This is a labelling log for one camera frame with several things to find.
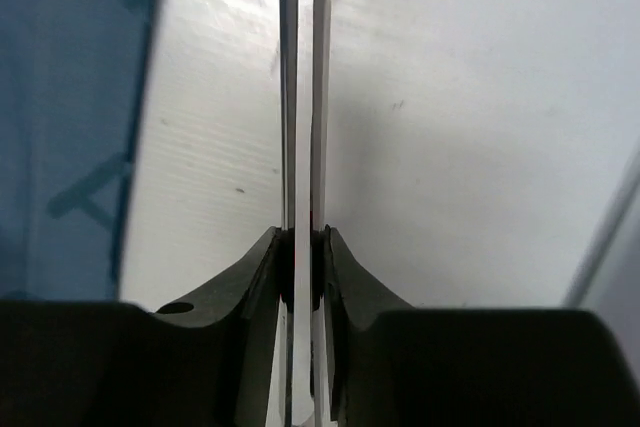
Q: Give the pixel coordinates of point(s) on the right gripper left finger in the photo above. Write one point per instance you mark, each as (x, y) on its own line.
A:
(204, 359)

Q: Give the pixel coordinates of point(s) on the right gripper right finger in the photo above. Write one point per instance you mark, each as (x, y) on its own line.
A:
(393, 364)

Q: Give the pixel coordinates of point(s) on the metal serving tongs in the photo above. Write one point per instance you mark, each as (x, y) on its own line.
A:
(303, 55)

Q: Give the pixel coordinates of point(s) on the blue letter placemat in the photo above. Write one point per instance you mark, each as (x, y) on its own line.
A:
(72, 84)

